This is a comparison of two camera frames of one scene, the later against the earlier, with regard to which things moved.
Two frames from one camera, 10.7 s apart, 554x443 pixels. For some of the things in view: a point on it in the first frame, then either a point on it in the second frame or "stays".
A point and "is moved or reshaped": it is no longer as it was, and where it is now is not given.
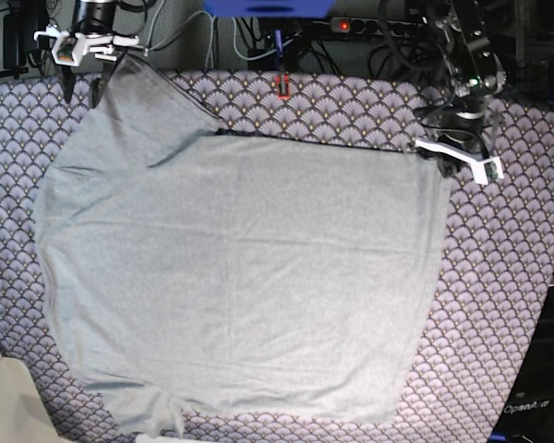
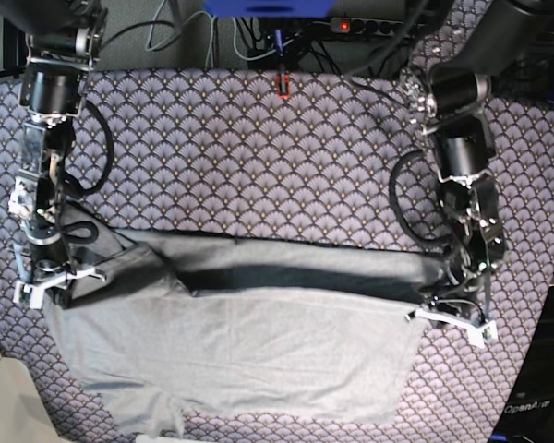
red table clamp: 283,87 stays
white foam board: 13,410 stays
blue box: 268,8 stays
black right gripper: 458,123 → 462,289
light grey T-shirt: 196,274 is moved or reshaped
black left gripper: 91,20 → 53,264
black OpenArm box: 538,405 stays
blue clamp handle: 278,41 stays
